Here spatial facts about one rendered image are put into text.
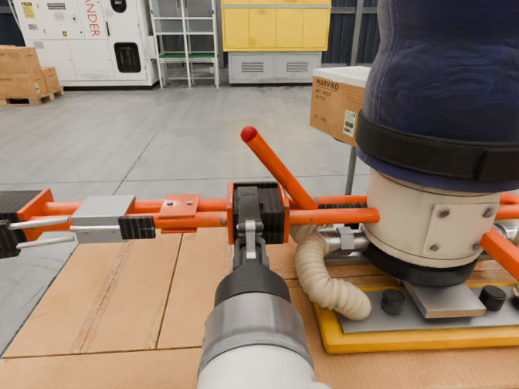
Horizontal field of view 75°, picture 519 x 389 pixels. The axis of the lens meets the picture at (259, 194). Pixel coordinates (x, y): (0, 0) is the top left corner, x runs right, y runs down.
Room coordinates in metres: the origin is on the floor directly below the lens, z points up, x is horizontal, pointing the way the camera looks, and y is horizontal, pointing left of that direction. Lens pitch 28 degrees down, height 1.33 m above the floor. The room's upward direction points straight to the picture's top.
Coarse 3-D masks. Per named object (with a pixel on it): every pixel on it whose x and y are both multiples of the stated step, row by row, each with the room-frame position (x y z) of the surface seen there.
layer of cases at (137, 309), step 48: (144, 240) 1.11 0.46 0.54; (192, 240) 1.11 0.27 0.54; (96, 288) 0.84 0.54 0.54; (144, 288) 0.84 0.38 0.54; (192, 288) 0.84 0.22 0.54; (48, 336) 0.65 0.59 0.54; (96, 336) 0.65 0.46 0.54; (144, 336) 0.65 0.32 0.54; (192, 336) 0.65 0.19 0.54; (0, 384) 0.51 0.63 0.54; (48, 384) 0.51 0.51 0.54; (96, 384) 0.51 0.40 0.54; (144, 384) 0.51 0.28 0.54; (192, 384) 0.51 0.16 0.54
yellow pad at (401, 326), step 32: (384, 288) 0.38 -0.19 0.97; (480, 288) 0.38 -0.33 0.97; (512, 288) 0.38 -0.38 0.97; (320, 320) 0.32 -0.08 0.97; (352, 320) 0.32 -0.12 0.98; (384, 320) 0.32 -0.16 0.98; (416, 320) 0.32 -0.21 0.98; (448, 320) 0.32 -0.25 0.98; (480, 320) 0.32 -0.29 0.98; (512, 320) 0.32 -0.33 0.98; (352, 352) 0.29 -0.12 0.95
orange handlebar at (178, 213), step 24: (504, 192) 0.46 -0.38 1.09; (48, 216) 0.39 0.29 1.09; (168, 216) 0.39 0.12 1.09; (192, 216) 0.39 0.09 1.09; (216, 216) 0.39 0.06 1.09; (312, 216) 0.40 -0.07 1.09; (336, 216) 0.40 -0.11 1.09; (360, 216) 0.40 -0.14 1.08; (504, 216) 0.41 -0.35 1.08; (480, 240) 0.35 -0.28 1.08; (504, 240) 0.34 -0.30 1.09; (504, 264) 0.31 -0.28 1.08
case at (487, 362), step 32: (288, 256) 0.49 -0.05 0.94; (320, 352) 0.29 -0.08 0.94; (384, 352) 0.29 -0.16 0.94; (416, 352) 0.29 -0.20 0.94; (448, 352) 0.29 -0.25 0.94; (480, 352) 0.29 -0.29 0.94; (512, 352) 0.29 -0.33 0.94; (352, 384) 0.25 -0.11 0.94; (384, 384) 0.25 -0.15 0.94; (416, 384) 0.25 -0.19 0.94; (448, 384) 0.25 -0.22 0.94; (480, 384) 0.25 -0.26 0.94; (512, 384) 0.25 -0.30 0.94
